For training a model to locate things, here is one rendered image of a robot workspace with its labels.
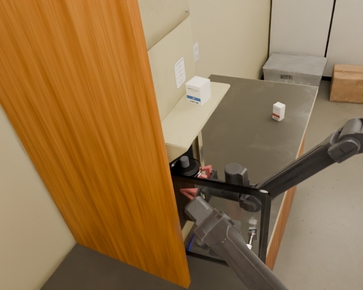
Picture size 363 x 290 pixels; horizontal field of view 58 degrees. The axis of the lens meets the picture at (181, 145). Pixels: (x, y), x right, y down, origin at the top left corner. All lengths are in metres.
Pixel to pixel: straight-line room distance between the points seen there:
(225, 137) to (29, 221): 1.00
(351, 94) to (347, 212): 1.48
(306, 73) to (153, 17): 2.91
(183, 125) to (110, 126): 0.21
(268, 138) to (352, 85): 2.12
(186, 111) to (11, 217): 0.65
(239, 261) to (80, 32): 0.50
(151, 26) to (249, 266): 0.55
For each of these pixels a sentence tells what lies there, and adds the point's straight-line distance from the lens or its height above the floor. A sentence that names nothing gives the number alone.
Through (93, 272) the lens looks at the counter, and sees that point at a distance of 1.33.
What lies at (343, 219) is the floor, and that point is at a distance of 2.66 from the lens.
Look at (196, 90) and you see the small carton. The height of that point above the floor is 1.56.
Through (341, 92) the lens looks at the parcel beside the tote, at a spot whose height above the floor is 0.12.
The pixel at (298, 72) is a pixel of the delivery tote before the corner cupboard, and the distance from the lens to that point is 3.65.
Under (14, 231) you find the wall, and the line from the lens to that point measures 1.22.
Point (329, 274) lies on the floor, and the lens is 2.39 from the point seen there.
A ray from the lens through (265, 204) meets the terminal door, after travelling 0.88.
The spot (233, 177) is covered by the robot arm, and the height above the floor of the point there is 1.28.
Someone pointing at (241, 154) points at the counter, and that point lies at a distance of 1.62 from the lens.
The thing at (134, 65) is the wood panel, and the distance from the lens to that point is 0.62.
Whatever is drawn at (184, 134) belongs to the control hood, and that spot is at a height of 1.51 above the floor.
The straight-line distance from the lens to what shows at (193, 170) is 1.10.
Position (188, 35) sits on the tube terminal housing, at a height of 1.66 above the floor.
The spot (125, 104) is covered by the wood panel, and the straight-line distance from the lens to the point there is 0.69.
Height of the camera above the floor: 2.02
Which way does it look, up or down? 39 degrees down
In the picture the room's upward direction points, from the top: 8 degrees counter-clockwise
